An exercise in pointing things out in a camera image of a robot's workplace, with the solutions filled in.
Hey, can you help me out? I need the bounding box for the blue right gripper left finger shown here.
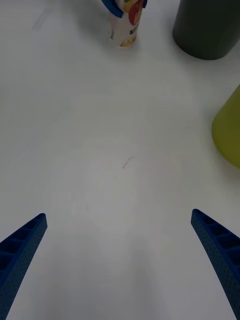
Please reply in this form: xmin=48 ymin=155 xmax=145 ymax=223
xmin=0 ymin=212 xmax=48 ymax=320

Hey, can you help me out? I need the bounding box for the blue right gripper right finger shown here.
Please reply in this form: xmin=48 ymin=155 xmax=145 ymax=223
xmin=190 ymin=208 xmax=240 ymax=320

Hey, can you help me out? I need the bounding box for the white can with colourful print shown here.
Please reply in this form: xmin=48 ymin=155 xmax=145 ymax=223
xmin=108 ymin=0 xmax=145 ymax=48

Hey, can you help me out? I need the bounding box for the grey plastic waste bin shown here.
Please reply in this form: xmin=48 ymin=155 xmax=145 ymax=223
xmin=172 ymin=0 xmax=240 ymax=61

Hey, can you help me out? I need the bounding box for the yellow-green plastic waste bin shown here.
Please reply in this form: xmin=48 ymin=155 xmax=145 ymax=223
xmin=211 ymin=84 xmax=240 ymax=169

